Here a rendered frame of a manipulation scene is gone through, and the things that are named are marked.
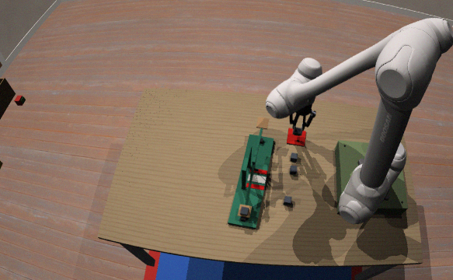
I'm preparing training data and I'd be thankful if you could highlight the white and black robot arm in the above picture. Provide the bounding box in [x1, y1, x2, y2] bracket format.
[266, 18, 453, 224]

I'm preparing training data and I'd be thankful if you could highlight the red flat square plate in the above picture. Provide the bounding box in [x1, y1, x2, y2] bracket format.
[287, 128, 306, 146]

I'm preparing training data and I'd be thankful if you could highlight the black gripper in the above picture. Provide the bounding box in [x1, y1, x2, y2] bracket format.
[289, 105, 316, 136]

